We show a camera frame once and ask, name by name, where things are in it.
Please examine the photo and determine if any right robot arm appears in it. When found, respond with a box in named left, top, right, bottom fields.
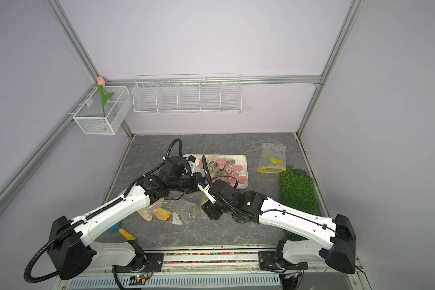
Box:
left=198, top=156, right=357, bottom=274

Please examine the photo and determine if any beige work glove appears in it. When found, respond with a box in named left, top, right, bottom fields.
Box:
left=128, top=186, right=157, bottom=222

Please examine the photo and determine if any blue yellow garden rake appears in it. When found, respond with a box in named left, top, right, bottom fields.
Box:
left=108, top=222, right=136, bottom=241

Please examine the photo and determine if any white wire wall basket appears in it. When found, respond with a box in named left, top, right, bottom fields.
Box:
left=132, top=74, right=242, bottom=114

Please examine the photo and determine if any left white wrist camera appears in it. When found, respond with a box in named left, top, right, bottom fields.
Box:
left=186, top=155, right=201, bottom=175

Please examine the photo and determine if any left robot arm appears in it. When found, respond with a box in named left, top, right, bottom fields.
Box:
left=24, top=147, right=211, bottom=283

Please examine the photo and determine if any pink artificial tulip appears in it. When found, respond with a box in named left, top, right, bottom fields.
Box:
left=97, top=76, right=114, bottom=117

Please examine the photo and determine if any white mesh wall box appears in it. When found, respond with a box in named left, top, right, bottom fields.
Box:
left=72, top=86, right=133, bottom=135

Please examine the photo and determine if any poured wrapped cookie pile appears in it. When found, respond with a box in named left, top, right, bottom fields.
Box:
left=205, top=155, right=249, bottom=189

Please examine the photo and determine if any green artificial grass mat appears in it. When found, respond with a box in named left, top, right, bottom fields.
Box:
left=278, top=166, right=323, bottom=242

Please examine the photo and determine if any cookie ziploc bag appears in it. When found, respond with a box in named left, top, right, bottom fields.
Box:
left=148, top=199, right=204, bottom=225
left=257, top=143, right=287, bottom=174

